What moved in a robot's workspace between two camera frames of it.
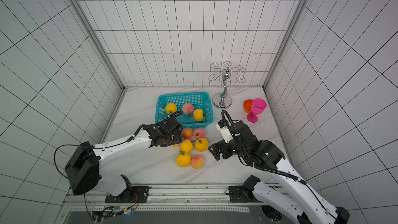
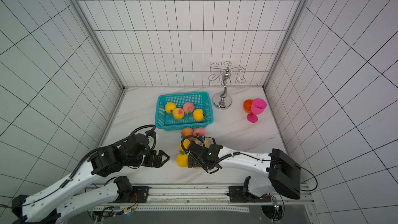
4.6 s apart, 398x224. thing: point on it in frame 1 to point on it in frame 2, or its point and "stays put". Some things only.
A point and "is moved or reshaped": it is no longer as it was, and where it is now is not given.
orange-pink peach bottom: [197, 162] is moved or reshaped
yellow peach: [184, 159] stays put
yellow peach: [170, 108] stays put
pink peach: [187, 108] stays put
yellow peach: [198, 114] stays put
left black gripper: [178, 139] to [158, 163]
